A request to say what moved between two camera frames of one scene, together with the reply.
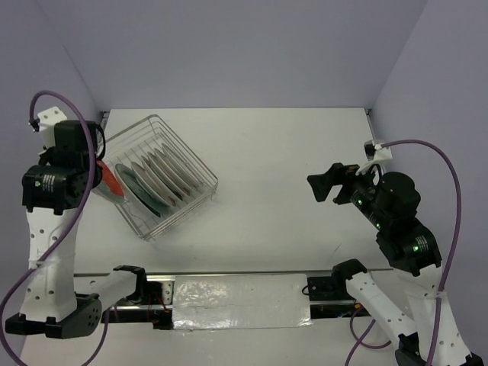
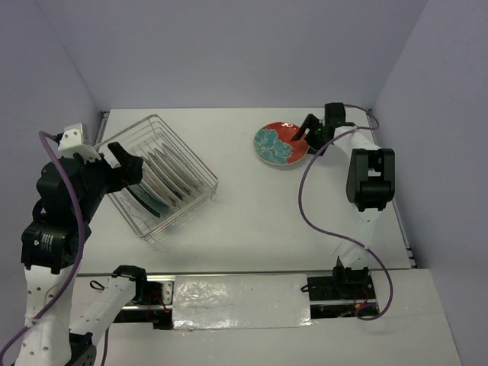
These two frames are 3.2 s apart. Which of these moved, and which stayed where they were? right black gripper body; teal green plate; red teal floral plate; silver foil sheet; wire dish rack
Moved: red teal floral plate; right black gripper body
Stayed: teal green plate; wire dish rack; silver foil sheet
